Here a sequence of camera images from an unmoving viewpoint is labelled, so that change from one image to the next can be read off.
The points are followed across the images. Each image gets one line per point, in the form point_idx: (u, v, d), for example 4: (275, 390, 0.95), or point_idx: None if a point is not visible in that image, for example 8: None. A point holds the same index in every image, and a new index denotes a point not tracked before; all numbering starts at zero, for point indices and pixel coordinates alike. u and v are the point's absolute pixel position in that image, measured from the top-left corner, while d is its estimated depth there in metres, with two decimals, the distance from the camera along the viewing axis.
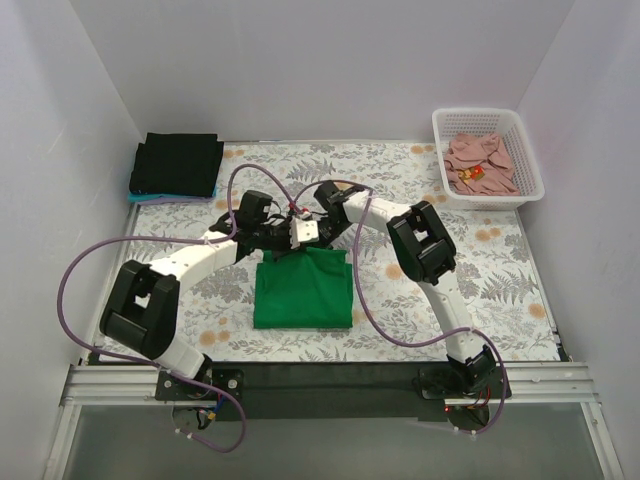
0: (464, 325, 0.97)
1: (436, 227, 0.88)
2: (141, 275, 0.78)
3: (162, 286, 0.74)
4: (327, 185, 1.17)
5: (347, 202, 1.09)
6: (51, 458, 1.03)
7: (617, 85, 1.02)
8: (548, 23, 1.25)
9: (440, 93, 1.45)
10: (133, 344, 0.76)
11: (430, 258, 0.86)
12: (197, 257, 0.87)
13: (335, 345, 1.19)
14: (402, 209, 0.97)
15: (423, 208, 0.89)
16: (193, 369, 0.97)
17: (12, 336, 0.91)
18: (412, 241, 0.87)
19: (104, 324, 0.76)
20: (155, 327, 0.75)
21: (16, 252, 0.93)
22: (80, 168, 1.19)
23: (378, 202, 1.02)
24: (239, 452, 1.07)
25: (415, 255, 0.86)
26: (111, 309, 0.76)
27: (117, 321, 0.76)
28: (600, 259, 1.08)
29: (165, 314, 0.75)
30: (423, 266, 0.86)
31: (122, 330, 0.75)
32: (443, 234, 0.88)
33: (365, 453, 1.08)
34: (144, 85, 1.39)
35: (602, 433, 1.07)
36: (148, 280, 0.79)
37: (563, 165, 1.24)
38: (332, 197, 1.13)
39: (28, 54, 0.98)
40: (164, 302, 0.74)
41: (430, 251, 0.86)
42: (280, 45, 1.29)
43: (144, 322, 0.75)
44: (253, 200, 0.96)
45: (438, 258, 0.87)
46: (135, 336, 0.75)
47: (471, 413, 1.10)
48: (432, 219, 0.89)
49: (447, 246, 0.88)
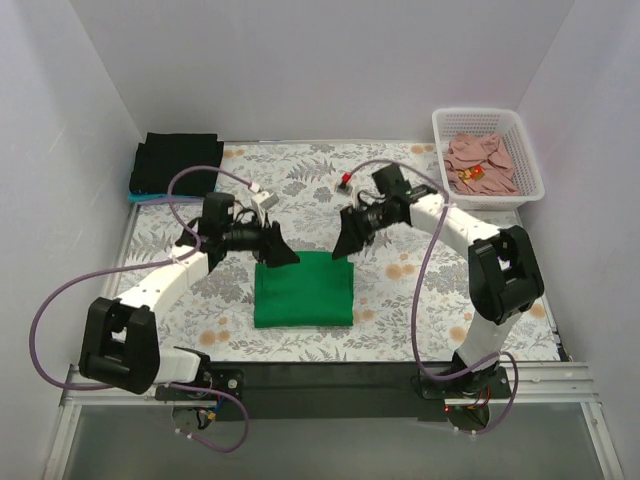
0: (493, 350, 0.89)
1: (526, 263, 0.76)
2: (113, 310, 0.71)
3: (138, 319, 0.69)
4: (391, 172, 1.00)
5: (416, 204, 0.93)
6: (51, 458, 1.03)
7: (617, 86, 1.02)
8: (547, 23, 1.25)
9: (439, 94, 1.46)
10: (121, 383, 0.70)
11: (513, 299, 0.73)
12: (165, 281, 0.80)
13: (335, 345, 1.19)
14: (487, 228, 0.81)
15: (519, 237, 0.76)
16: (192, 371, 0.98)
17: (12, 337, 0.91)
18: (499, 275, 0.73)
19: (84, 369, 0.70)
20: (140, 362, 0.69)
21: (16, 252, 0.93)
22: (80, 168, 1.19)
23: (455, 218, 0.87)
24: (239, 453, 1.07)
25: (497, 291, 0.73)
26: (89, 353, 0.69)
27: (99, 364, 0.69)
28: (600, 259, 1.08)
29: (148, 347, 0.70)
30: (503, 306, 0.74)
31: (105, 371, 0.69)
32: (532, 272, 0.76)
33: (365, 453, 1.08)
34: (144, 85, 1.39)
35: (602, 433, 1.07)
36: (122, 312, 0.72)
37: (563, 165, 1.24)
38: (395, 189, 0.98)
39: (28, 54, 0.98)
40: (146, 336, 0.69)
41: (514, 288, 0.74)
42: (280, 46, 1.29)
43: (128, 360, 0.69)
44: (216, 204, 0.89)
45: (521, 297, 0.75)
46: (122, 373, 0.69)
47: (471, 413, 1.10)
48: (524, 252, 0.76)
49: (534, 287, 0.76)
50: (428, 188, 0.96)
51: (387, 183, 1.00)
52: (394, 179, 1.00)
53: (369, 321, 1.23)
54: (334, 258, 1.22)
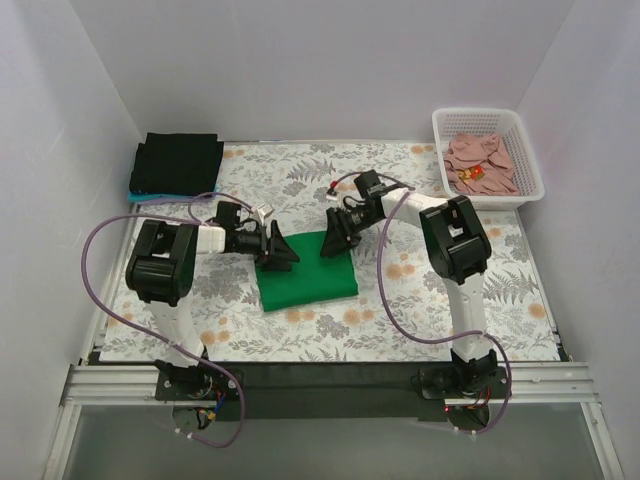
0: (475, 328, 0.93)
1: (471, 223, 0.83)
2: (159, 232, 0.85)
3: (184, 229, 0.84)
4: (369, 175, 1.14)
5: (385, 195, 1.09)
6: (51, 458, 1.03)
7: (617, 85, 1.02)
8: (548, 23, 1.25)
9: (440, 94, 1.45)
10: (162, 284, 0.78)
11: (460, 254, 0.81)
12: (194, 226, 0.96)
13: (335, 345, 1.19)
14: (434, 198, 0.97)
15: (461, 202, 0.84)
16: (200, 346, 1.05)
17: (12, 336, 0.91)
18: (443, 235, 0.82)
19: (130, 274, 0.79)
20: (182, 259, 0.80)
21: (17, 252, 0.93)
22: (80, 168, 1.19)
23: (414, 197, 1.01)
24: (239, 452, 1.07)
25: (444, 247, 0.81)
26: (137, 256, 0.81)
27: (144, 265, 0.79)
28: (600, 258, 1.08)
29: (189, 250, 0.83)
30: (453, 262, 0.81)
31: (148, 269, 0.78)
32: (478, 232, 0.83)
33: (365, 452, 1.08)
34: (144, 85, 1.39)
35: (602, 433, 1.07)
36: (165, 237, 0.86)
37: (563, 164, 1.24)
38: (373, 189, 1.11)
39: (28, 54, 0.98)
40: (188, 239, 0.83)
41: (462, 246, 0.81)
42: (280, 46, 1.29)
43: (172, 256, 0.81)
44: (226, 206, 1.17)
45: (470, 254, 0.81)
46: (164, 272, 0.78)
47: (471, 413, 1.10)
48: (468, 215, 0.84)
49: (483, 246, 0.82)
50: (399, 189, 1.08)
51: (364, 187, 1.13)
52: (372, 182, 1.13)
53: (369, 321, 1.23)
54: (323, 255, 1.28)
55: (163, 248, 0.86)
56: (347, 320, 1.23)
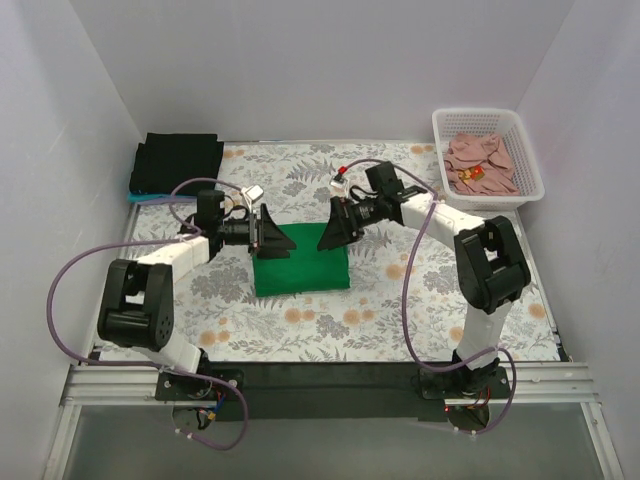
0: (489, 345, 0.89)
1: (511, 250, 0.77)
2: (130, 272, 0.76)
3: (155, 272, 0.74)
4: (386, 169, 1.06)
5: (406, 202, 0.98)
6: (51, 458, 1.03)
7: (617, 85, 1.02)
8: (547, 23, 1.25)
9: (439, 94, 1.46)
10: (140, 339, 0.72)
11: (498, 285, 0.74)
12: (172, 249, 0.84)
13: (335, 345, 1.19)
14: (472, 221, 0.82)
15: (502, 225, 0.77)
16: (193, 361, 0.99)
17: (12, 337, 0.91)
18: (483, 264, 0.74)
19: (105, 329, 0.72)
20: (158, 309, 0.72)
21: (17, 252, 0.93)
22: (80, 168, 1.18)
23: (442, 212, 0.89)
24: (239, 453, 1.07)
25: (484, 278, 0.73)
26: (107, 308, 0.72)
27: (116, 319, 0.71)
28: (601, 258, 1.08)
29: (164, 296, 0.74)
30: (491, 293, 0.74)
31: (124, 322, 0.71)
32: (517, 260, 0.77)
33: (365, 452, 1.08)
34: (144, 85, 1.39)
35: (602, 433, 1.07)
36: (138, 275, 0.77)
37: (563, 165, 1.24)
38: (387, 187, 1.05)
39: (28, 54, 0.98)
40: (162, 283, 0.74)
41: (501, 276, 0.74)
42: (280, 46, 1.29)
43: (146, 307, 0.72)
44: (208, 199, 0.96)
45: (508, 285, 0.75)
46: (141, 326, 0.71)
47: (471, 413, 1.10)
48: (509, 240, 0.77)
49: (522, 276, 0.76)
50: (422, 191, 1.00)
51: (380, 181, 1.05)
52: (388, 178, 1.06)
53: (369, 321, 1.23)
54: (320, 248, 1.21)
55: (136, 286, 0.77)
56: (347, 320, 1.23)
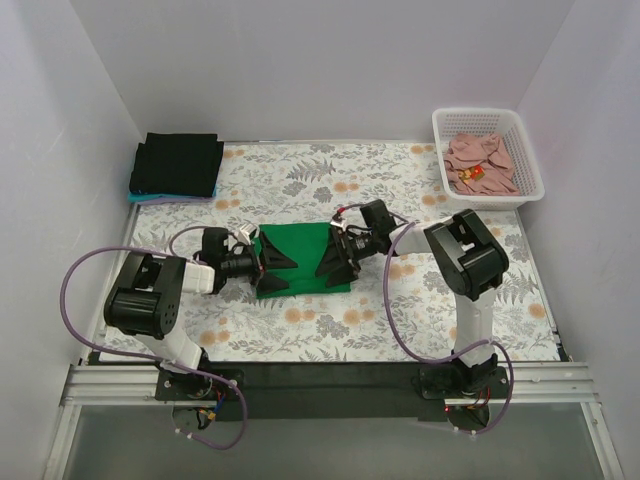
0: (482, 337, 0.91)
1: (481, 235, 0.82)
2: (144, 265, 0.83)
3: (169, 263, 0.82)
4: (379, 210, 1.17)
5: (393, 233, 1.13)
6: (52, 458, 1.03)
7: (617, 85, 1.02)
8: (548, 23, 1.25)
9: (440, 93, 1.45)
10: (145, 319, 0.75)
11: (474, 267, 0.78)
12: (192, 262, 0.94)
13: (335, 345, 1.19)
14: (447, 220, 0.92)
15: (466, 216, 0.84)
16: (193, 359, 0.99)
17: (12, 337, 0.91)
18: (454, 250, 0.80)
19: (109, 309, 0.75)
20: (168, 291, 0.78)
21: (16, 252, 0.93)
22: (80, 168, 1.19)
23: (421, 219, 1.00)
24: (239, 453, 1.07)
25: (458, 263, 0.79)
26: (118, 289, 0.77)
27: (125, 298, 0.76)
28: (600, 258, 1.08)
29: (174, 282, 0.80)
30: (469, 276, 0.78)
31: (132, 302, 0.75)
32: (489, 242, 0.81)
33: (365, 452, 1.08)
34: (144, 85, 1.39)
35: (602, 433, 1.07)
36: (151, 270, 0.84)
37: (563, 165, 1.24)
38: (380, 223, 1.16)
39: (28, 54, 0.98)
40: (174, 272, 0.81)
41: (475, 258, 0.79)
42: (280, 45, 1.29)
43: (156, 290, 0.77)
44: (213, 237, 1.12)
45: (485, 265, 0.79)
46: (147, 305, 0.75)
47: (471, 413, 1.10)
48: (476, 227, 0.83)
49: (497, 255, 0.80)
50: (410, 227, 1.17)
51: (373, 220, 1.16)
52: (381, 216, 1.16)
53: (369, 321, 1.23)
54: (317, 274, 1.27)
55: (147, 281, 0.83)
56: (347, 320, 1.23)
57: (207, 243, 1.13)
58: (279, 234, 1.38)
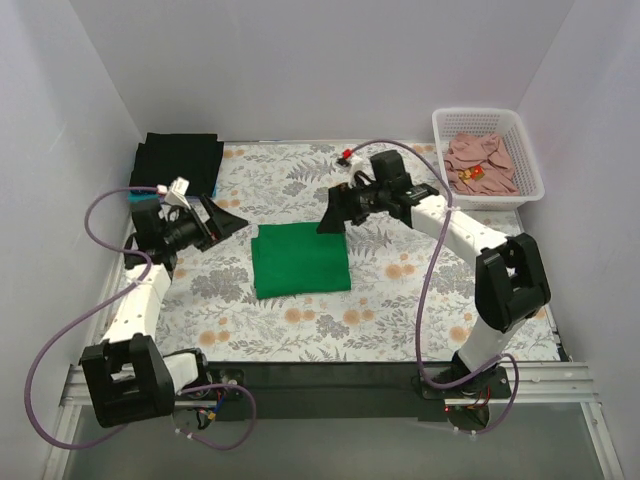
0: (494, 353, 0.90)
1: (535, 273, 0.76)
2: (107, 354, 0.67)
3: (136, 354, 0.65)
4: (394, 164, 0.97)
5: (418, 206, 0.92)
6: (51, 458, 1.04)
7: (617, 85, 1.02)
8: (548, 23, 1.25)
9: (439, 94, 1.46)
10: (150, 415, 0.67)
11: (518, 310, 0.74)
12: (142, 304, 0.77)
13: (336, 344, 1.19)
14: (494, 236, 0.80)
15: (526, 245, 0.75)
16: (193, 368, 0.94)
17: (11, 338, 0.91)
18: (506, 290, 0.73)
19: (106, 420, 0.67)
20: (158, 387, 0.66)
21: (17, 252, 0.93)
22: (80, 168, 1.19)
23: (459, 223, 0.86)
24: (239, 452, 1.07)
25: (505, 304, 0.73)
26: (102, 401, 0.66)
27: (116, 406, 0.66)
28: (601, 258, 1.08)
29: (157, 368, 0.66)
30: (509, 317, 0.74)
31: (127, 409, 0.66)
32: (539, 281, 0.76)
33: (365, 453, 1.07)
34: (144, 85, 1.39)
35: (602, 433, 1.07)
36: (116, 352, 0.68)
37: (563, 165, 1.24)
38: (395, 182, 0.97)
39: (28, 55, 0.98)
40: (149, 361, 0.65)
41: (522, 301, 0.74)
42: (280, 46, 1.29)
43: (144, 390, 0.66)
44: (146, 216, 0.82)
45: (527, 306, 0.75)
46: (147, 407, 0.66)
47: (471, 413, 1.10)
48: (532, 262, 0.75)
49: (541, 298, 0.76)
50: (428, 189, 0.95)
51: (389, 177, 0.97)
52: (397, 172, 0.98)
53: (369, 321, 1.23)
54: (320, 229, 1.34)
55: (122, 361, 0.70)
56: (347, 320, 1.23)
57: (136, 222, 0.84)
58: (276, 235, 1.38)
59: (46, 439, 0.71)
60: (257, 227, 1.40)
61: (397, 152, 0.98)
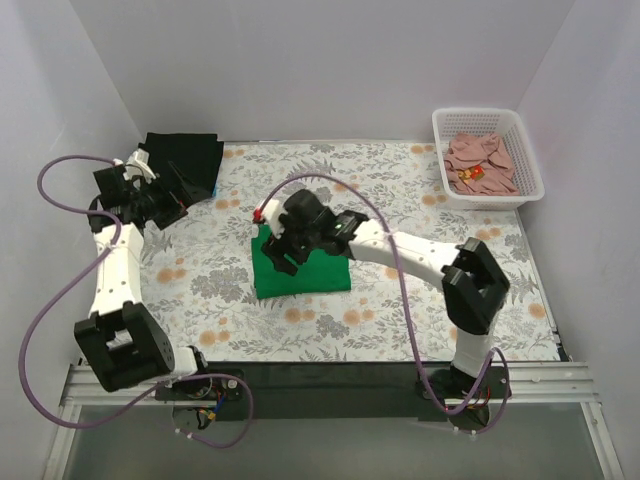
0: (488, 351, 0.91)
1: (493, 271, 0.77)
2: (99, 326, 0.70)
3: (130, 321, 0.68)
4: (311, 204, 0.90)
5: (355, 240, 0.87)
6: (51, 458, 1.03)
7: (617, 85, 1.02)
8: (548, 22, 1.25)
9: (440, 93, 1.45)
10: (153, 375, 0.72)
11: (490, 311, 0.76)
12: (122, 271, 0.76)
13: (336, 344, 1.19)
14: (443, 249, 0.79)
15: (480, 250, 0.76)
16: (193, 362, 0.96)
17: (11, 339, 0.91)
18: (476, 299, 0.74)
19: (112, 386, 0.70)
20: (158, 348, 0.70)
21: (17, 252, 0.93)
22: (80, 168, 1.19)
23: (406, 244, 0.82)
24: (238, 452, 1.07)
25: (479, 312, 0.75)
26: (104, 369, 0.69)
27: (120, 372, 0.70)
28: (601, 258, 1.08)
29: (153, 331, 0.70)
30: (485, 320, 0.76)
31: (131, 373, 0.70)
32: (498, 275, 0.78)
33: (365, 452, 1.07)
34: (144, 85, 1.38)
35: (602, 433, 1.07)
36: (107, 323, 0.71)
37: (564, 165, 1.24)
38: (318, 221, 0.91)
39: (29, 56, 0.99)
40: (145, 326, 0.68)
41: (491, 302, 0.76)
42: (280, 45, 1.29)
43: (145, 354, 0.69)
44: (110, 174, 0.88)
45: (496, 303, 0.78)
46: (150, 367, 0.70)
47: (471, 413, 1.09)
48: (489, 262, 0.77)
49: (504, 290, 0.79)
50: (357, 216, 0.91)
51: (311, 219, 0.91)
52: (316, 209, 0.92)
53: (369, 321, 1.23)
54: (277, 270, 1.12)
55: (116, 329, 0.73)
56: (347, 320, 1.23)
57: (101, 183, 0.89)
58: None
59: (45, 415, 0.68)
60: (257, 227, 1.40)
61: (308, 191, 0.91)
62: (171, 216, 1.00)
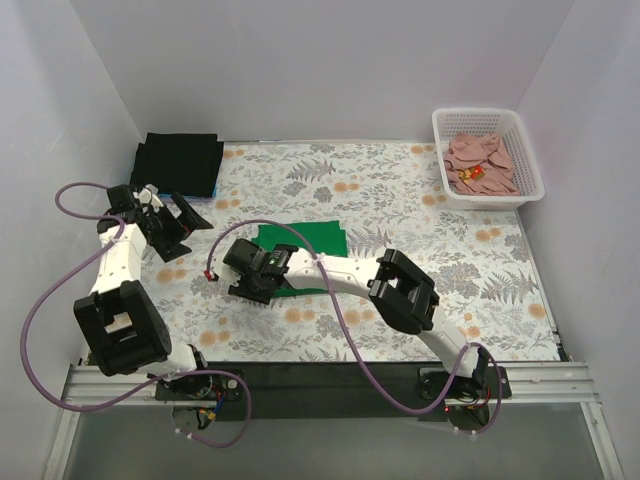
0: (463, 345, 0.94)
1: (413, 273, 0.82)
2: (98, 305, 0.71)
3: (126, 296, 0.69)
4: (243, 249, 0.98)
5: (289, 272, 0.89)
6: (51, 459, 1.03)
7: (617, 85, 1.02)
8: (549, 22, 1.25)
9: (440, 94, 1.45)
10: (150, 356, 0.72)
11: (422, 310, 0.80)
12: (122, 258, 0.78)
13: (336, 344, 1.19)
14: (365, 263, 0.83)
15: (396, 258, 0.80)
16: (192, 360, 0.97)
17: (11, 339, 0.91)
18: (402, 301, 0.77)
19: (109, 366, 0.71)
20: (154, 324, 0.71)
21: (17, 253, 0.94)
22: (79, 169, 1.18)
23: (333, 265, 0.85)
24: (238, 453, 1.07)
25: (411, 313, 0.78)
26: (102, 349, 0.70)
27: (117, 351, 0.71)
28: (601, 258, 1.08)
29: (150, 308, 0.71)
30: (420, 319, 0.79)
31: (130, 351, 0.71)
32: (420, 275, 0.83)
33: (364, 452, 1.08)
34: (144, 85, 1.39)
35: (602, 433, 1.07)
36: (105, 303, 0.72)
37: (563, 165, 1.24)
38: (253, 261, 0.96)
39: (29, 56, 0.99)
40: (141, 303, 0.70)
41: (419, 302, 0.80)
42: (280, 45, 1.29)
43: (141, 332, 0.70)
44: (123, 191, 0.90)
45: (425, 302, 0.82)
46: (147, 346, 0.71)
47: (471, 413, 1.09)
48: (407, 266, 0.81)
49: (429, 288, 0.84)
50: (287, 248, 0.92)
51: (245, 262, 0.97)
52: (250, 252, 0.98)
53: (369, 321, 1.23)
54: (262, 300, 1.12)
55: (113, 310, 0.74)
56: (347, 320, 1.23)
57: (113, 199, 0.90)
58: (275, 235, 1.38)
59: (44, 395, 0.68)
60: (257, 227, 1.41)
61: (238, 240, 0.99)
62: (177, 240, 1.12)
